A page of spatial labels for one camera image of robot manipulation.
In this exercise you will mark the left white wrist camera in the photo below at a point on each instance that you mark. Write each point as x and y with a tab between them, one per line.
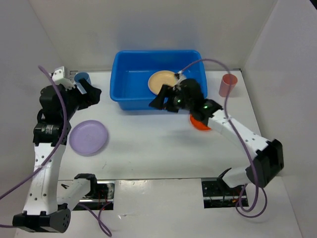
61	76

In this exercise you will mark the blue plastic cup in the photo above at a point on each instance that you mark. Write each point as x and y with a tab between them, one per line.
82	75

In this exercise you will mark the yellow plastic plate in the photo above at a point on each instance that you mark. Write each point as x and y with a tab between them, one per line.
158	79

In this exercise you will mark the blue plastic bin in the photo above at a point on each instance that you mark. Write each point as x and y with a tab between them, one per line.
131	71

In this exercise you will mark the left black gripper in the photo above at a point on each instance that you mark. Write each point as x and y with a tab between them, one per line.
92	96

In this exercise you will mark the pink plastic cup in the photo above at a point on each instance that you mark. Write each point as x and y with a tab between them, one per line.
228	82

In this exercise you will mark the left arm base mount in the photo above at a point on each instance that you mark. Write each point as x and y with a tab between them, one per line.
103	195

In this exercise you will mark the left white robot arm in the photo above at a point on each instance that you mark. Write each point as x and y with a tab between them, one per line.
44	211

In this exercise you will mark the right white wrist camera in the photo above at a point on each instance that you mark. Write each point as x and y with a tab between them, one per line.
179	77

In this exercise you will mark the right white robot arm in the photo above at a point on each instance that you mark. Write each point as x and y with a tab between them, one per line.
266	156

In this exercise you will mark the purple plastic plate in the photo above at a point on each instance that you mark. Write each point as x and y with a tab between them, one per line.
88	137

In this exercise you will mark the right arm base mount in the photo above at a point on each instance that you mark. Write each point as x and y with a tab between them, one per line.
216	195

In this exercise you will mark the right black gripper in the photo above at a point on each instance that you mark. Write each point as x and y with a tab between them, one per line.
158	101

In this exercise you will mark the orange plastic plate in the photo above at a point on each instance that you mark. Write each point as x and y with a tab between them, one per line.
198	125

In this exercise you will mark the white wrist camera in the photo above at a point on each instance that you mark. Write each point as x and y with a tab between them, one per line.
61	76
179	77

